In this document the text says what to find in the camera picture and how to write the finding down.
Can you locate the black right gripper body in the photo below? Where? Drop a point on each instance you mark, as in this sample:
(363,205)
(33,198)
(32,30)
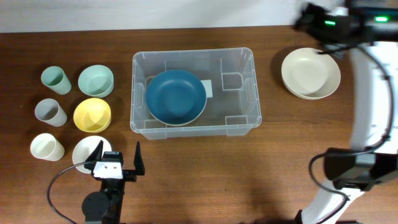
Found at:
(325,28)

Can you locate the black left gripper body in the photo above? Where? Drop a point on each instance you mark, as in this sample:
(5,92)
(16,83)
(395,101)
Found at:
(119,184)

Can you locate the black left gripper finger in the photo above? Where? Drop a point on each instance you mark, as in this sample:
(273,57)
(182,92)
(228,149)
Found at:
(96,155)
(138,161)

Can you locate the blue plate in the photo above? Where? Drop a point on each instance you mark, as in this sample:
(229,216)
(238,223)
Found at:
(175,81)

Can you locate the beige plate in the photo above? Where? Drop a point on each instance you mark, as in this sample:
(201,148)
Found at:
(310,74)
(176,109)

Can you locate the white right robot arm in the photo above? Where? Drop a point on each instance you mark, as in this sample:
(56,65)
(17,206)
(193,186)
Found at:
(371,158)

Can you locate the white plastic bowl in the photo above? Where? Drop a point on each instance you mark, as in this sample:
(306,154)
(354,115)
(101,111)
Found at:
(86,146)

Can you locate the white plastic cup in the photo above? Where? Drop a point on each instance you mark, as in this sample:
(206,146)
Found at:
(45,146)

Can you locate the yellow plastic bowl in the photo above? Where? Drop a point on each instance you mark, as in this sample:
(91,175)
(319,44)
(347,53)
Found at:
(92,115)

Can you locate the grey plastic cup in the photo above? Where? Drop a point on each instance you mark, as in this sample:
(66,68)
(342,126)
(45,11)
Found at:
(50,112)

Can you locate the green plastic bowl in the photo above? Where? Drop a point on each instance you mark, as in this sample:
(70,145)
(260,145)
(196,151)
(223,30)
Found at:
(96,81)

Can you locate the green plastic cup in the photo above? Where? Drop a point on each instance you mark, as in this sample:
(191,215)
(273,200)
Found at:
(55,78)

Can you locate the white label in bin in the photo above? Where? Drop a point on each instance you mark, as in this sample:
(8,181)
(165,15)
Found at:
(208,88)

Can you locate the clear plastic storage bin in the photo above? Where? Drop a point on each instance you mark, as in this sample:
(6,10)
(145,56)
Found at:
(234,108)

